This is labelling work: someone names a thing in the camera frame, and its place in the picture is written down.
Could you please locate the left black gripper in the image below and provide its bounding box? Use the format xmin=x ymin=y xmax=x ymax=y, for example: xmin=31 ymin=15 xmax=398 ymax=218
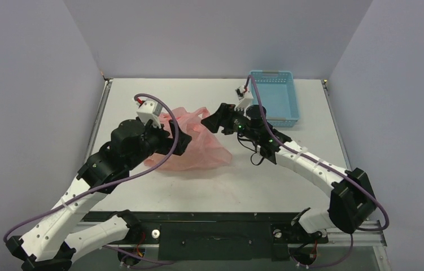
xmin=127 ymin=117 xmax=191 ymax=171

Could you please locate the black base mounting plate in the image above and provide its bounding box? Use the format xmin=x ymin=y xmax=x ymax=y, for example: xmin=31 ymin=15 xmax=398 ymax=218
xmin=115 ymin=211 xmax=329 ymax=261

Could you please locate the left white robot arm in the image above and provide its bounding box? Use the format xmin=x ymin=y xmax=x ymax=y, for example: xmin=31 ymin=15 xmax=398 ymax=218
xmin=6 ymin=119 xmax=192 ymax=270

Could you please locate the pink plastic bag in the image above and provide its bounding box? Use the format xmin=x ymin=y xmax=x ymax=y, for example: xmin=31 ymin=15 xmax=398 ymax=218
xmin=158 ymin=107 xmax=233 ymax=172

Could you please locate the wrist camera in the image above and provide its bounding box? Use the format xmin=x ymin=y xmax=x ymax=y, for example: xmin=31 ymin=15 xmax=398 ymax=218
xmin=136 ymin=100 xmax=163 ymax=128
xmin=235 ymin=86 xmax=253 ymax=111

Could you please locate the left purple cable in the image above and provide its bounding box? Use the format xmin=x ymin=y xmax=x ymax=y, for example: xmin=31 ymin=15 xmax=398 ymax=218
xmin=3 ymin=93 xmax=180 ymax=244

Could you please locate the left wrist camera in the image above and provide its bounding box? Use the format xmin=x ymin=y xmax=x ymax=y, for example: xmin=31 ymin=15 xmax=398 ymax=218
xmin=136 ymin=100 xmax=163 ymax=128

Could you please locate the light blue plastic basket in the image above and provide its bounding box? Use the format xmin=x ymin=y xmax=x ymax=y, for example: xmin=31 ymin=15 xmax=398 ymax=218
xmin=249 ymin=70 xmax=300 ymax=128

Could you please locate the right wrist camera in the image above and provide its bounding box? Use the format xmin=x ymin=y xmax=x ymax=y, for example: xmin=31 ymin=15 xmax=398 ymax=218
xmin=235 ymin=86 xmax=253 ymax=111

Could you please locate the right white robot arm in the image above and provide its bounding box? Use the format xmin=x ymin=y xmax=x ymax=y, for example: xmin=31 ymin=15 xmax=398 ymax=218
xmin=201 ymin=103 xmax=377 ymax=241

